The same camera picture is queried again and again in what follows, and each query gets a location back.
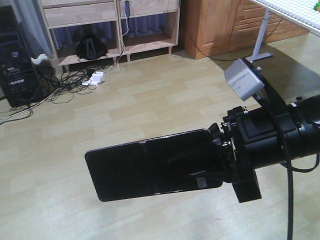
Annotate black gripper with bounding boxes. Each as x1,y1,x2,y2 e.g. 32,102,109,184
167,106,285,203

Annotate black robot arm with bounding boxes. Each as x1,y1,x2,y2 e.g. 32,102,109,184
168,96,320,203

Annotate grey metal desk leg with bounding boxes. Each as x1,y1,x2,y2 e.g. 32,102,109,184
246,9,273,61

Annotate wooden drawer cabinet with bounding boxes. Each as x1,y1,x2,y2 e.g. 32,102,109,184
179,0,266,60

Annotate white power strip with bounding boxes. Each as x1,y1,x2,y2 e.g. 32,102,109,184
82,71,105,87

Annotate white lego baseplate table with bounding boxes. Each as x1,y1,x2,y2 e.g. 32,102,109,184
252,0,320,37

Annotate black blue device on shelf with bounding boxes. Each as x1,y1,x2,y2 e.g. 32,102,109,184
75,35,108,60

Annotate wooden shelf unit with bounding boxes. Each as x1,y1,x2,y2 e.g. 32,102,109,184
38,0,180,70

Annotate black computer tower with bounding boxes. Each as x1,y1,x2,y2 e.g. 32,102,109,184
0,5,43,107

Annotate grey curtain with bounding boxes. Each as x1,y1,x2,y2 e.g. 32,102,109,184
9,0,54,64

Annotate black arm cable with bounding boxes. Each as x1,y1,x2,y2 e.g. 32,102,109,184
254,93,320,240

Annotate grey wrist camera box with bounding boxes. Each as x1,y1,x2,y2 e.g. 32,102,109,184
223,58,265,101

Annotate tangled black floor cables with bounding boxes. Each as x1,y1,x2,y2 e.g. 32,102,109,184
0,63,118,126

